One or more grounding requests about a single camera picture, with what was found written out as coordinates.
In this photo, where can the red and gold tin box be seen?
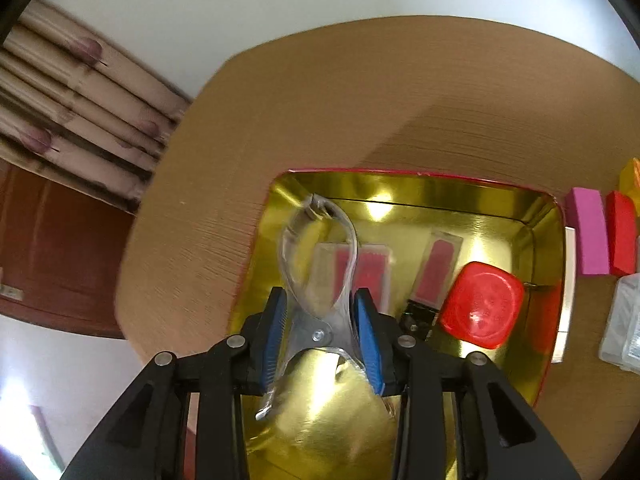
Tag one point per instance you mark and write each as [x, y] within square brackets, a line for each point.
[500, 232]

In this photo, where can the pink block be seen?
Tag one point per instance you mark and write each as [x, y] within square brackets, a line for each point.
[590, 232]

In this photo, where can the clear plastic clip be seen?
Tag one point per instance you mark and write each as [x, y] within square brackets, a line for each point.
[319, 332]

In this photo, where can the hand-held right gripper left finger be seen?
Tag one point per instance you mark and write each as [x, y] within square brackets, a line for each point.
[278, 330]

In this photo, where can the brown wooden door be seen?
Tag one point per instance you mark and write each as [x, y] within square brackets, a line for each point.
[60, 260]

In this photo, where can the cream block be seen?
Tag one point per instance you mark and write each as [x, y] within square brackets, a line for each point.
[567, 285]

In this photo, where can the beige patterned curtain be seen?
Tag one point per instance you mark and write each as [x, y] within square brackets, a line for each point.
[75, 110]

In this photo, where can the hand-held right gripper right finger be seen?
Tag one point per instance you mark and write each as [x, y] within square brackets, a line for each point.
[367, 340]

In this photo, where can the clear plastic box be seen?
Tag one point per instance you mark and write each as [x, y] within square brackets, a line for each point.
[622, 325]

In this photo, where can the red square cap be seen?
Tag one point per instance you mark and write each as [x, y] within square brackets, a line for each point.
[482, 305]

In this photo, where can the red block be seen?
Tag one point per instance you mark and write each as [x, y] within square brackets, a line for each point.
[622, 235]

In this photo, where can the yellow red-striped block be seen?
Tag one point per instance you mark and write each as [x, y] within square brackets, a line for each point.
[631, 177]

